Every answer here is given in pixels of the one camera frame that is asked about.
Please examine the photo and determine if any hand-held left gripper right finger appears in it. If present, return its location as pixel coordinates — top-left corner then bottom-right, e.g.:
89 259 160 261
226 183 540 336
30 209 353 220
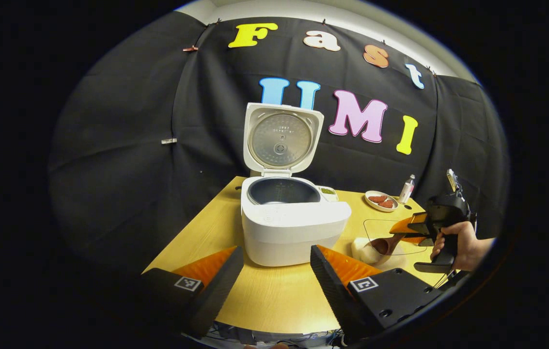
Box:
310 245 444 342

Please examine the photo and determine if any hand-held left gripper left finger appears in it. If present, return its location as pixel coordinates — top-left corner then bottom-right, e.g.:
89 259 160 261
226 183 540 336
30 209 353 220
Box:
140 246 245 338

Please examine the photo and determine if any brown wooden spoon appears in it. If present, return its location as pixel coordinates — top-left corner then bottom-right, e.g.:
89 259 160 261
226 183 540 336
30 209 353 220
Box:
370 233 408 256

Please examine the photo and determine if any white rice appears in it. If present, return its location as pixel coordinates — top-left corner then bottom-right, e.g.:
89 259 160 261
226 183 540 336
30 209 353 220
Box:
351 237 403 270

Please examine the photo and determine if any white rice cooker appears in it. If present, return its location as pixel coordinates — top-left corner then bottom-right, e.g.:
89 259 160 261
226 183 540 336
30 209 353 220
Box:
240 103 352 267

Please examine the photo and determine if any clear bottle with pink label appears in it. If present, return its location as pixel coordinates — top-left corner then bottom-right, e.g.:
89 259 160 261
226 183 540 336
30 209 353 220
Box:
399 174 416 204

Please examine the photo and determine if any white round plate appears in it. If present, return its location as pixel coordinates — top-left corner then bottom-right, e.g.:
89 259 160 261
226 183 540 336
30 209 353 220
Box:
365 190 399 213

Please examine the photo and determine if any black backdrop cloth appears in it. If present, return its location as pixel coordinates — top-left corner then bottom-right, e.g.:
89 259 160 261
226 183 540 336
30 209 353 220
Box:
49 12 510 272

